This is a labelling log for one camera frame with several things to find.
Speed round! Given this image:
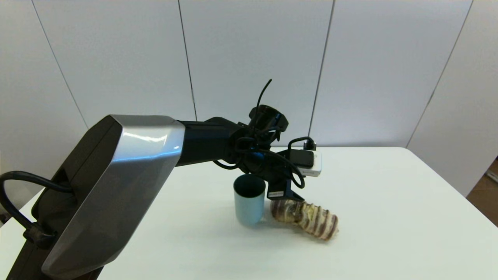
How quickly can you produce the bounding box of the long striped brown bread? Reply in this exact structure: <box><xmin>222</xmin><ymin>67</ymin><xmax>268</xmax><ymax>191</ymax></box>
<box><xmin>270</xmin><ymin>199</ymin><xmax>339</xmax><ymax>241</ymax></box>

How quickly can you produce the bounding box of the light blue plastic cup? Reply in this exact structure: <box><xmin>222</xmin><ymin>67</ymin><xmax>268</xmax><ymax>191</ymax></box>
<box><xmin>233</xmin><ymin>174</ymin><xmax>267</xmax><ymax>227</ymax></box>

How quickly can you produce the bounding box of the black and white wrist camera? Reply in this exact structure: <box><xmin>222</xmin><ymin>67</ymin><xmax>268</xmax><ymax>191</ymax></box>
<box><xmin>289</xmin><ymin>149</ymin><xmax>323</xmax><ymax>178</ymax></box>

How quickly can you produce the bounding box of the short black camera cable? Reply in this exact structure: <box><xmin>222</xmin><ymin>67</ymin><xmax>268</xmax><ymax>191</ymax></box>
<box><xmin>287</xmin><ymin>136</ymin><xmax>317</xmax><ymax>156</ymax></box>

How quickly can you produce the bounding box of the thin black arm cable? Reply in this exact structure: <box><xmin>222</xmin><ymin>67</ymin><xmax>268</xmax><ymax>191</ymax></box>
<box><xmin>213</xmin><ymin>79</ymin><xmax>306</xmax><ymax>189</ymax></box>

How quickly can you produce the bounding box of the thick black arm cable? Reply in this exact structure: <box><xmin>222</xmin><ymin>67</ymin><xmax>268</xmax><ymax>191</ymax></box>
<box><xmin>0</xmin><ymin>171</ymin><xmax>74</xmax><ymax>249</ymax></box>

